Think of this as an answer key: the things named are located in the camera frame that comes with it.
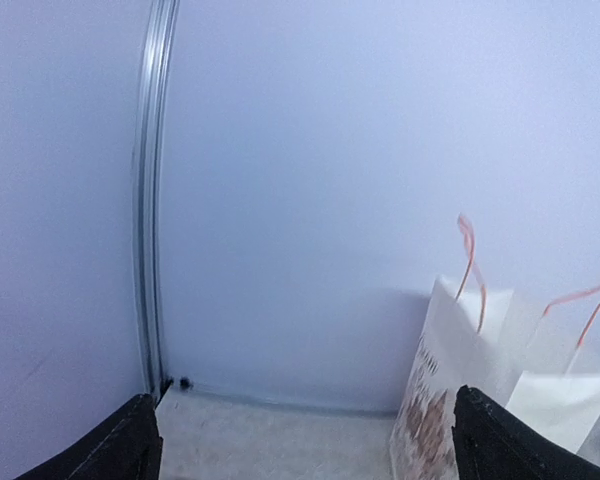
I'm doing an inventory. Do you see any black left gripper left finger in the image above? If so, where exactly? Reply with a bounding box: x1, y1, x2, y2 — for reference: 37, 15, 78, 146
17, 394, 163, 480

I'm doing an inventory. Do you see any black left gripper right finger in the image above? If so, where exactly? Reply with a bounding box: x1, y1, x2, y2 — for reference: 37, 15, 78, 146
452, 385, 600, 480

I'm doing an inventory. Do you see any white paper takeout bag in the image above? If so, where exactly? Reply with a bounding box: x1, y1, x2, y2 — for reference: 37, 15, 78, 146
389, 277, 600, 479

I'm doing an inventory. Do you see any left aluminium corner post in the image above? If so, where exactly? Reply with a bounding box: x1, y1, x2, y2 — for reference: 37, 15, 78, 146
132, 0, 180, 401

